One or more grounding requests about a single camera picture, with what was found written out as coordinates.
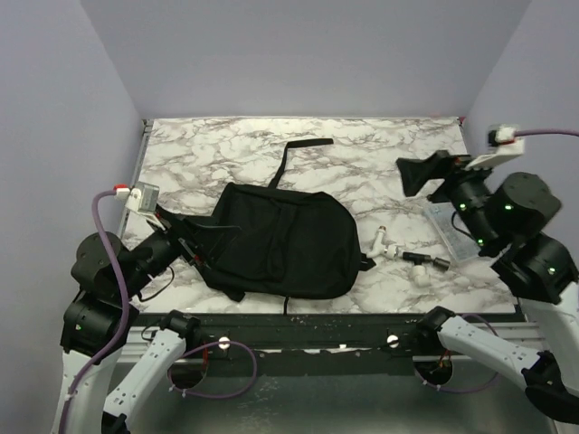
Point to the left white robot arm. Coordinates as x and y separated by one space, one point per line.
97 322

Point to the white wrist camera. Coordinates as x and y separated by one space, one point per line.
141 199
504 146

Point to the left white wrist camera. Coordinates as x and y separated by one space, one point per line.
141 199

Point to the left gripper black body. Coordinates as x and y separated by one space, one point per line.
158 250

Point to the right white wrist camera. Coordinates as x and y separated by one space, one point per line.
504 146

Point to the clear plastic pencil case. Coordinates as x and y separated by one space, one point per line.
459 245

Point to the black student backpack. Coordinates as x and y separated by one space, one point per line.
292 244

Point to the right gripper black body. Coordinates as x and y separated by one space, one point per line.
466 190

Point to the white correction pen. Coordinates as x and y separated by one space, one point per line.
380 249

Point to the white plastic tube piece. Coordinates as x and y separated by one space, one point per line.
419 274

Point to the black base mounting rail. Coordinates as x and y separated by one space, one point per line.
316 344

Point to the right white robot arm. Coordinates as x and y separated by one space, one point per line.
507 225

